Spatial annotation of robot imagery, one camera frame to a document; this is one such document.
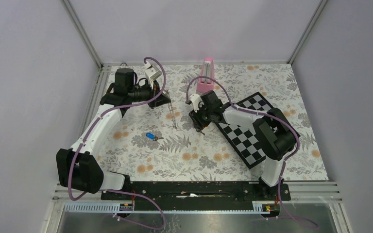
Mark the yellow tagged key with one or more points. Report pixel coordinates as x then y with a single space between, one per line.
200 130

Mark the floral patterned table mat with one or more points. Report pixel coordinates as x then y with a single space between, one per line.
186 155

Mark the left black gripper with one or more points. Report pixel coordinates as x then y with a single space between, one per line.
161 99

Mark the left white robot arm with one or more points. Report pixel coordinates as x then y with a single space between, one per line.
77 166

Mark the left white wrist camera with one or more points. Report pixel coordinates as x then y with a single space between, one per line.
152 73

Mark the pink metronome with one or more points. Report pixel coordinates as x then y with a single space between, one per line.
206 83

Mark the blue tagged key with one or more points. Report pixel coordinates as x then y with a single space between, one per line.
153 137

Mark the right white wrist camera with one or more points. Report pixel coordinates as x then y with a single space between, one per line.
196 101

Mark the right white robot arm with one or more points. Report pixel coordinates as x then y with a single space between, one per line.
276 139

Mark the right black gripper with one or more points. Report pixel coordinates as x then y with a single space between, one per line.
196 120

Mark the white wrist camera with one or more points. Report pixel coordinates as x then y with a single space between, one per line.
196 101
152 73

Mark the black white chessboard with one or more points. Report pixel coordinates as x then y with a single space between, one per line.
242 139

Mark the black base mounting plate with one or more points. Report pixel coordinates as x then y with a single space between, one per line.
200 196

